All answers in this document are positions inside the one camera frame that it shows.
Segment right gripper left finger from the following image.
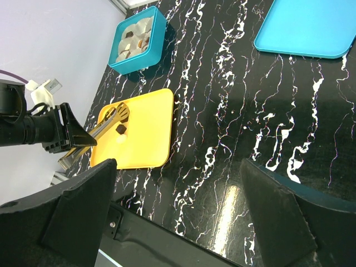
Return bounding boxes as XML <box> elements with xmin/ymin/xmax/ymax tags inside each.
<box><xmin>1</xmin><ymin>159</ymin><xmax>117</xmax><ymax>266</ymax></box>

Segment teal box lid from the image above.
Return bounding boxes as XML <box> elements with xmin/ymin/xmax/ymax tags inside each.
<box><xmin>254</xmin><ymin>0</ymin><xmax>355</xmax><ymax>59</ymax></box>

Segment brown chocolate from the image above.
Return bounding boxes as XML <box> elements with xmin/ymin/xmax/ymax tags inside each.
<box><xmin>126</xmin><ymin>31</ymin><xmax>134</xmax><ymax>38</ymax></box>

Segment aluminium frame rail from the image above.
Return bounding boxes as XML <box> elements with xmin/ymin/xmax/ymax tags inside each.
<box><xmin>109</xmin><ymin>0</ymin><xmax>156</xmax><ymax>14</ymax></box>

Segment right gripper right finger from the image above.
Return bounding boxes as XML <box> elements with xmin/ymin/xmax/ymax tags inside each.
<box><xmin>240</xmin><ymin>159</ymin><xmax>355</xmax><ymax>266</ymax></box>

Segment metal tongs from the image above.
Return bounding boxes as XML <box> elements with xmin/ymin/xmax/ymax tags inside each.
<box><xmin>58</xmin><ymin>102</ymin><xmax>130</xmax><ymax>170</ymax></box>

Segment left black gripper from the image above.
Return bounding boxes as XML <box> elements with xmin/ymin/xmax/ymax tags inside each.
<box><xmin>1</xmin><ymin>80</ymin><xmax>97</xmax><ymax>154</ymax></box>

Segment teal chocolate box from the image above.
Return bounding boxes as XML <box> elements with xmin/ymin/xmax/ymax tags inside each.
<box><xmin>108</xmin><ymin>6</ymin><xmax>167</xmax><ymax>75</ymax></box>

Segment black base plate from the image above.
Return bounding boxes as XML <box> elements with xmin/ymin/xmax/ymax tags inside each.
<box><xmin>99</xmin><ymin>201</ymin><xmax>237</xmax><ymax>266</ymax></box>

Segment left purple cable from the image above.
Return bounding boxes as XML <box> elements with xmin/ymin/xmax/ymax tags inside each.
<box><xmin>0</xmin><ymin>69</ymin><xmax>28</xmax><ymax>84</ymax></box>

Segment yellow plastic tray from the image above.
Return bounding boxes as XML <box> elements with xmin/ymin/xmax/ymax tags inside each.
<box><xmin>90</xmin><ymin>88</ymin><xmax>174</xmax><ymax>170</ymax></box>

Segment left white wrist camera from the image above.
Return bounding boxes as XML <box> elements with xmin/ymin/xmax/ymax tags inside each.
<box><xmin>25</xmin><ymin>79</ymin><xmax>62</xmax><ymax>107</ymax></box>

